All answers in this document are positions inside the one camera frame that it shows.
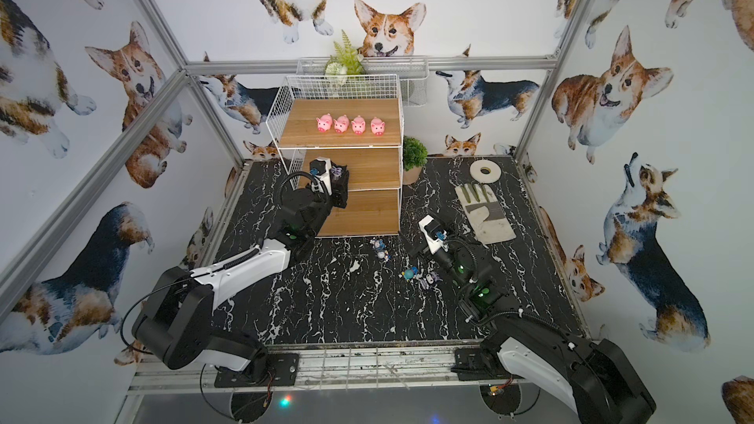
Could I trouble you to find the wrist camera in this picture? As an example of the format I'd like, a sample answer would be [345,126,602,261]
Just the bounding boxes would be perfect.
[418,215,447,255]
[309,157,332,196]

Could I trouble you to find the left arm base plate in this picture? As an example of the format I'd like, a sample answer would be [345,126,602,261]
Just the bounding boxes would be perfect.
[214,353,300,389]

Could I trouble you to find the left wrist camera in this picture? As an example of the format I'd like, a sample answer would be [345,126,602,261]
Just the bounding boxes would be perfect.
[309,157,332,196]

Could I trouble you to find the white wire three-tier shelf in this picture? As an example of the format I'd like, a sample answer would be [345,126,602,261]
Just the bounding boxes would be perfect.
[266,76,404,238]

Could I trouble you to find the white tape roll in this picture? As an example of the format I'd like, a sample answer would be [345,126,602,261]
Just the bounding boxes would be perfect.
[469,159,502,184]

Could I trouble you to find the white and grey work glove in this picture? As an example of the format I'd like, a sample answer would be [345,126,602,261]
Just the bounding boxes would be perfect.
[455,184,516,245]

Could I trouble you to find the small potted green plant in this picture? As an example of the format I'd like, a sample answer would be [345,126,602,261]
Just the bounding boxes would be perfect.
[403,137,428,186]

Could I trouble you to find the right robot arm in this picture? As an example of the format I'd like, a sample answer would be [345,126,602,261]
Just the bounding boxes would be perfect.
[411,216,657,423]

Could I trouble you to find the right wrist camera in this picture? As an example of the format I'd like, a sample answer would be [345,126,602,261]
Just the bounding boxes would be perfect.
[418,215,447,255]

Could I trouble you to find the green fern plant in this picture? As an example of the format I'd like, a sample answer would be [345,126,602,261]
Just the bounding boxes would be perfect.
[324,31,366,77]

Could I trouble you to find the white wire wall basket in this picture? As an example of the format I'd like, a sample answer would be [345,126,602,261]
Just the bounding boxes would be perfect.
[287,56,429,107]

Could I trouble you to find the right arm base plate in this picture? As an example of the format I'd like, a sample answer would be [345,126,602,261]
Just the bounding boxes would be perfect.
[451,347,511,382]

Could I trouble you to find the pink pig toy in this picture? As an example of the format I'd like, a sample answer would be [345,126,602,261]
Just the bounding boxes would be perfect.
[316,114,333,133]
[334,115,351,133]
[351,116,366,135]
[370,117,386,135]

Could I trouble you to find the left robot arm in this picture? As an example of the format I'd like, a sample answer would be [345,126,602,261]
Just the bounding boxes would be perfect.
[132,157,350,383]

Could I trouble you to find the black purple kuromi figure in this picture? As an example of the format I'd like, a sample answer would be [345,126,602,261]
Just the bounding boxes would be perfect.
[330,166,344,182]
[416,272,442,291]

